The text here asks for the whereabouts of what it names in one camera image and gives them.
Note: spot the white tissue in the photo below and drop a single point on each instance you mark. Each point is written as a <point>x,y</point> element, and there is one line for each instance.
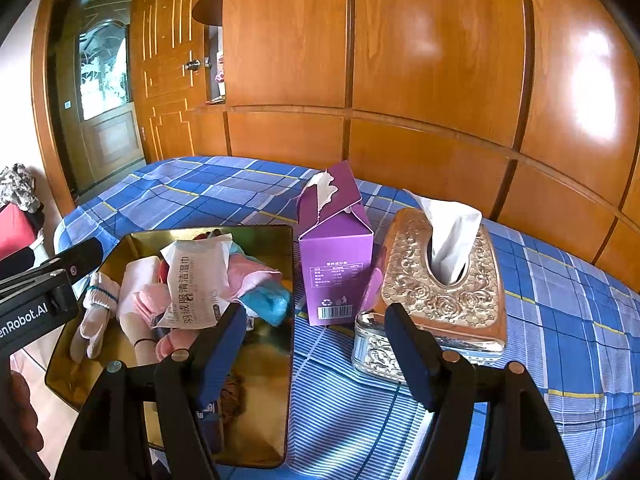
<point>450,230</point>

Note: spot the wooden wardrobe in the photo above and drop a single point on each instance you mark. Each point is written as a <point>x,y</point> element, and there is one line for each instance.
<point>425,60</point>

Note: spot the teal plush toy pink dress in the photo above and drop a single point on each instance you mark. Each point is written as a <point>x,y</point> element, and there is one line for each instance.
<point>267,305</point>

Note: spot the brown satin scrunchie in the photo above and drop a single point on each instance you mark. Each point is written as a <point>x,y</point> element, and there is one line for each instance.
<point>235,391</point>

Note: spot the grey patterned cloth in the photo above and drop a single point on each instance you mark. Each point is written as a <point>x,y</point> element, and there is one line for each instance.
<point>20,185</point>

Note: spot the person's left hand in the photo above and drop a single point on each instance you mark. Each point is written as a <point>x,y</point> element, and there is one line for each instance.
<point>22,410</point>

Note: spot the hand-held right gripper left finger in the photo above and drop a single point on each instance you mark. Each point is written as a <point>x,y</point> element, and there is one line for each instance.
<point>225,350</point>

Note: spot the ornate metallic tissue box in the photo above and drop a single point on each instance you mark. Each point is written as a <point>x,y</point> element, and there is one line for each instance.
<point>475,305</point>

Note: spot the pink sock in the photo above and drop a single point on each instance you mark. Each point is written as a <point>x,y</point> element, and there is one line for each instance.
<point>150,302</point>
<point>172,344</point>

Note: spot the beige gauze cloth black band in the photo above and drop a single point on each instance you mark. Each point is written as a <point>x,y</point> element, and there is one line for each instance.
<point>137,327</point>

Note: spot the round wooden shelf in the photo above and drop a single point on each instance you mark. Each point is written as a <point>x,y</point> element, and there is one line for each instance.
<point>209,7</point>

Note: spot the metal door knob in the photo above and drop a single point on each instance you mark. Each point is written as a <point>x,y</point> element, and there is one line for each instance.
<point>192,65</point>

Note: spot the blue plaid bedsheet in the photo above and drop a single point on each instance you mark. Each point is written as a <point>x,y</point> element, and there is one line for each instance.
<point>550,335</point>

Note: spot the wooden door with gold lines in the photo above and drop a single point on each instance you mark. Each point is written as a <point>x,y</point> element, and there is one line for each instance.
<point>165,110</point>

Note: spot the purple paper carton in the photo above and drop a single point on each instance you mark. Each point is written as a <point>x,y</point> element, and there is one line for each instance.
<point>335,270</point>

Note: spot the white knit glove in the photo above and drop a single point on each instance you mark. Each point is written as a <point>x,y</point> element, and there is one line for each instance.
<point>92,315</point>

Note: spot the red cloth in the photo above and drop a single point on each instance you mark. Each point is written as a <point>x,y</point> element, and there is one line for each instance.
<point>15,232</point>

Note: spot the glass panel door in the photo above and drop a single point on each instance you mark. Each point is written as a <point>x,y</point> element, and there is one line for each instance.
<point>100,60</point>

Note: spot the white wipe packet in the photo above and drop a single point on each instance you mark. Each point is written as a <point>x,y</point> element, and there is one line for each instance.
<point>195,280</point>

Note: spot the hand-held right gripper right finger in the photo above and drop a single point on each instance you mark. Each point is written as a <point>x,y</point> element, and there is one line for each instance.
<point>405,355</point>

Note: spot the small pink trinket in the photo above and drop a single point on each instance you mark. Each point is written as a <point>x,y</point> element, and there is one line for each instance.
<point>219,77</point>

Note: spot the small blue packet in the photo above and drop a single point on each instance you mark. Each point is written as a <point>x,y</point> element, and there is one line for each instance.
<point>210,425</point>

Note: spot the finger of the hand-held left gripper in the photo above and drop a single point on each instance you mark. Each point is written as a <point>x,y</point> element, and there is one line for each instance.
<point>75,260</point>

